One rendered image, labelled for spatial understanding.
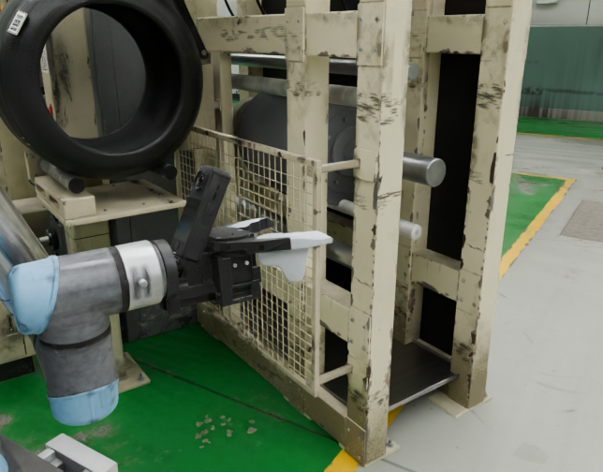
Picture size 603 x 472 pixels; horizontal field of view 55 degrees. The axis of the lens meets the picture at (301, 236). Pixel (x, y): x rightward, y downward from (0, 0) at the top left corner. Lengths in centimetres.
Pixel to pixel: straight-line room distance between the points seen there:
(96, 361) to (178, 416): 156
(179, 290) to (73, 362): 14
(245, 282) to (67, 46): 149
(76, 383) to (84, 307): 9
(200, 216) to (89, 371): 21
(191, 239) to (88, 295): 13
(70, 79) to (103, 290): 150
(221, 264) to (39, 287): 20
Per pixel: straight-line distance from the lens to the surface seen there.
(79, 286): 64
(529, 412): 236
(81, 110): 210
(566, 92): 1038
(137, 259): 66
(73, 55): 209
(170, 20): 179
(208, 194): 68
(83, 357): 67
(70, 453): 105
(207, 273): 70
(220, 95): 223
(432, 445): 211
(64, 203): 175
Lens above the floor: 130
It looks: 19 degrees down
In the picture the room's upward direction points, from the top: straight up
